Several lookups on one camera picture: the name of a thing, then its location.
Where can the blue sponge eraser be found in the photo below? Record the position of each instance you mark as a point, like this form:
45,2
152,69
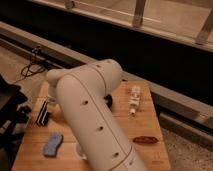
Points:
51,147

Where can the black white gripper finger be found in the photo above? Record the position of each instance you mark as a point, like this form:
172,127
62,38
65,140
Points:
43,115

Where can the dark red oval object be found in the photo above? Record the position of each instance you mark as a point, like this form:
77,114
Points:
145,140

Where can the black office chair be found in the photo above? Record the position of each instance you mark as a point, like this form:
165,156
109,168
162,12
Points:
10,98

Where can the white tube bottle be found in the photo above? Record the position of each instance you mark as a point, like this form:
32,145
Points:
134,101

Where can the metal window rail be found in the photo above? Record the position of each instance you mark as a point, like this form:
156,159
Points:
188,22

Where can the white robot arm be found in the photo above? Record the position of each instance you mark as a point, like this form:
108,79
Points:
80,93

